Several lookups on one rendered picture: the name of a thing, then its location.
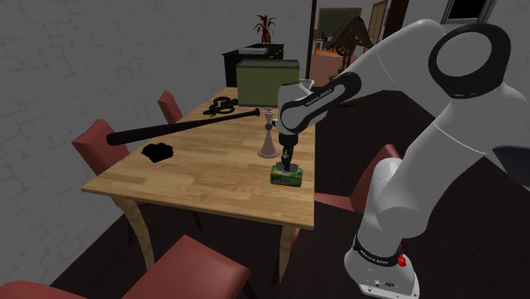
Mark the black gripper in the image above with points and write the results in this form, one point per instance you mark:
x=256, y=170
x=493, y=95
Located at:
x=287, y=144

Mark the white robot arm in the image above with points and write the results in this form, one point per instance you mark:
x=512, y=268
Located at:
x=414, y=136

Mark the green tissue box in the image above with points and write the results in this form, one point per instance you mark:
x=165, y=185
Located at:
x=285, y=178

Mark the green shade table lamp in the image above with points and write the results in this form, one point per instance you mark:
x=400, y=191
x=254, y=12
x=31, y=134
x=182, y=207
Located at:
x=265, y=82

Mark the dark green coiled snake toy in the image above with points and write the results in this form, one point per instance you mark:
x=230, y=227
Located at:
x=221, y=106

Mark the wooden dining table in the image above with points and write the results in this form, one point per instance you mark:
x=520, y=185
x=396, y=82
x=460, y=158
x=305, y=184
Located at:
x=207, y=178

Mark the black sideboard with plant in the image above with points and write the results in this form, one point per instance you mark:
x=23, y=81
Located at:
x=232, y=68

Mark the red dining chair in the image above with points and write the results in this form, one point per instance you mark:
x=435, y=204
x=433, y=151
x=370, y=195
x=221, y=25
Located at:
x=372, y=182
x=169, y=107
x=190, y=269
x=33, y=290
x=99, y=147

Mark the dark brown animal sculpture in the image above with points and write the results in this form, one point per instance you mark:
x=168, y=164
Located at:
x=350, y=39

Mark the black baseball bat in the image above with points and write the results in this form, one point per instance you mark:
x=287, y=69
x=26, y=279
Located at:
x=165, y=129

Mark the black baseball glove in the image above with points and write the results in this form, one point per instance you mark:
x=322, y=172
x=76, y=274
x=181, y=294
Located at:
x=157, y=152

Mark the grey framed window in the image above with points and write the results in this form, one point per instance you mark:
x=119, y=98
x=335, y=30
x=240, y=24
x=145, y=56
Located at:
x=468, y=9

